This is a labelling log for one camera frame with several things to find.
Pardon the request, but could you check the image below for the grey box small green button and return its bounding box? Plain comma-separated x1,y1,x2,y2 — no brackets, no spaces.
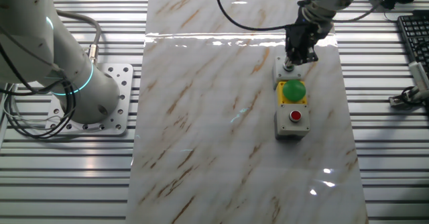
271,55,308,84

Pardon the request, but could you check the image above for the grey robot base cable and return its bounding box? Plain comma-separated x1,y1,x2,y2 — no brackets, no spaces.
56,9,103,66

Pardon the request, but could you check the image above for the black cable bundle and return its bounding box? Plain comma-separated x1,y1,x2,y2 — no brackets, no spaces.
0,42,77,141

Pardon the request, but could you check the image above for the black keyboard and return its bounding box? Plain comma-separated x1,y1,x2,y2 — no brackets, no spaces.
397,14,429,74

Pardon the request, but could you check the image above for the grey camera on mount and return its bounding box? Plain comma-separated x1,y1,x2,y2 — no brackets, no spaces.
388,61,429,109

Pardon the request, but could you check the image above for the grey box red button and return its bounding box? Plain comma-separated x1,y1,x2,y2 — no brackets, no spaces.
273,103,312,141

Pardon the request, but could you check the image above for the marble pattern table mat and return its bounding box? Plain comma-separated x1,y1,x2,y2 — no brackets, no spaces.
125,0,369,224

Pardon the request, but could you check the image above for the thin white cable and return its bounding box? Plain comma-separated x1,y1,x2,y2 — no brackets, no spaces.
331,0,393,23

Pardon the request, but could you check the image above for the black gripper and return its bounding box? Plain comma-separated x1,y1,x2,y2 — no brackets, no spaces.
283,15,332,69

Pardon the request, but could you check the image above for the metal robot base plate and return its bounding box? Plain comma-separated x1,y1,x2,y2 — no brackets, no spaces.
45,62,134,136

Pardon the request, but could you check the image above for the yellow box large green button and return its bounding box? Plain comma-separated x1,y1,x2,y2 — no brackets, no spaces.
276,79,308,106

